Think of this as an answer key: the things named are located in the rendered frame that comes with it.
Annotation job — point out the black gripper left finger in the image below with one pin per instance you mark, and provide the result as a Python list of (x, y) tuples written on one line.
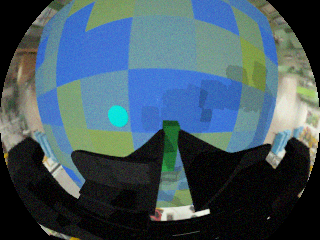
[(140, 171)]

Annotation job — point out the cyan circle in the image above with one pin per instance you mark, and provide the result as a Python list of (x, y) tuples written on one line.
[(118, 116)]

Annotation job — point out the green post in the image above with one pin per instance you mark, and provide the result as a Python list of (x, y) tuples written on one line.
[(171, 129)]

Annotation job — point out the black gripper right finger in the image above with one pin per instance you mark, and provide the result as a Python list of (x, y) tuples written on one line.
[(209, 169)]

